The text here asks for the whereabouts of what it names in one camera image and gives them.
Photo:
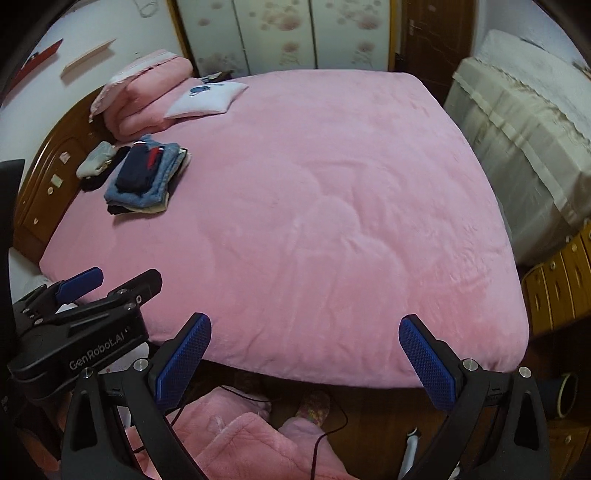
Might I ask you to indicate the folded cream cloth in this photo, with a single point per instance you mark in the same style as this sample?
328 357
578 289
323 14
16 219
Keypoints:
182 164

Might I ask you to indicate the white handheld device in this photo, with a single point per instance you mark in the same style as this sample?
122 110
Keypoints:
410 452

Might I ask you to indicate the stack of folded clothes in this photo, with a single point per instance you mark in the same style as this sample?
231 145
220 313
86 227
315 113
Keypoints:
138 199

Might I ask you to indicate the wooden wall strip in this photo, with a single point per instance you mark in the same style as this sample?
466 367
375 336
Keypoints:
87 60

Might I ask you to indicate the white printed pillow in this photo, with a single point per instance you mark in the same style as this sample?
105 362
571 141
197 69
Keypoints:
207 99

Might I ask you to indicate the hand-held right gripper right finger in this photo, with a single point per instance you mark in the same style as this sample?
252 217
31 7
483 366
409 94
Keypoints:
427 364

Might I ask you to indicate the light pink pillow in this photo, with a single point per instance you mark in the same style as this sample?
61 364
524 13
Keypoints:
120 78

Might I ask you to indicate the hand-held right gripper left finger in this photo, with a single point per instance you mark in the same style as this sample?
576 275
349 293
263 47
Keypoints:
182 364

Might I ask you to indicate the cream covered furniture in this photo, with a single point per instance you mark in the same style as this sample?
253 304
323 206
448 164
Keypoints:
521 138

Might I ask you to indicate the dark round bin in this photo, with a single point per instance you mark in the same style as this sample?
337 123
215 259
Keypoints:
551 392

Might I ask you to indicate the pink bed blanket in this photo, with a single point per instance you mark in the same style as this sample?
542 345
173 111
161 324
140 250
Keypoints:
323 207

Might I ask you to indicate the folded dark cloth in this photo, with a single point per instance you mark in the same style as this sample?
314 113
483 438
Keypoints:
115 210

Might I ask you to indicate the wooden headboard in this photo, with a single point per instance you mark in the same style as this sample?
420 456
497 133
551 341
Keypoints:
46 184

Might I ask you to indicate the floral slipper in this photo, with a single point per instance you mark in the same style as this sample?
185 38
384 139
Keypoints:
314 406

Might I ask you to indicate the brown wooden door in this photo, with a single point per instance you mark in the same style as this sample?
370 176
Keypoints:
434 41

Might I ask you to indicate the pink folded blanket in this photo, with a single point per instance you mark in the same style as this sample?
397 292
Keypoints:
147 106

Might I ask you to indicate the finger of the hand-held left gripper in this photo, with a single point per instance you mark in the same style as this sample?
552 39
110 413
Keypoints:
138 286
83 279

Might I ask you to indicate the grey crumpled cloth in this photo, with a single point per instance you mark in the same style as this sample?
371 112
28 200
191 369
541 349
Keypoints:
94 159

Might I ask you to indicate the floral wardrobe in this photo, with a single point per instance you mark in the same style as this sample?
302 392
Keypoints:
277 32

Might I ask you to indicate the red and navy jacket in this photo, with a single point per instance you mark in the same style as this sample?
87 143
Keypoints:
136 170

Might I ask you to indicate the small dark cloth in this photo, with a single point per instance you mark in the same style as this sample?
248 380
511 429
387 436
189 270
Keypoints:
94 183

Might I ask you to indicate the wooden drawer cabinet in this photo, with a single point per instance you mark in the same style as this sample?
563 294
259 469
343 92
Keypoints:
558 286

